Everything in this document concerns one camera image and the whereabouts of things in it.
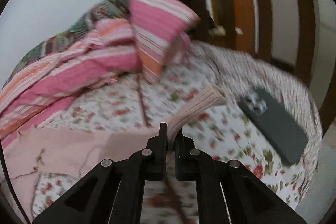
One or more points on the dark smartphone with case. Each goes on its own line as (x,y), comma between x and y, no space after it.
(279,128)

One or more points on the light pink knit garment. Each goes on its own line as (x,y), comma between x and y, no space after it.
(71,151)

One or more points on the dark patterned floral quilt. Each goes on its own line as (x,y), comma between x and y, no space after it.
(105,9)

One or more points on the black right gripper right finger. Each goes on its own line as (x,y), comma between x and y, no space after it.
(227,192)

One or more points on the floral white bed sheet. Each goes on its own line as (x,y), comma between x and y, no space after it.
(224,131)

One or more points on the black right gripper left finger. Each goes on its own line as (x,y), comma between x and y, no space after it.
(112,192)

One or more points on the pink orange striped blanket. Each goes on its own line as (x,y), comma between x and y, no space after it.
(152,36)

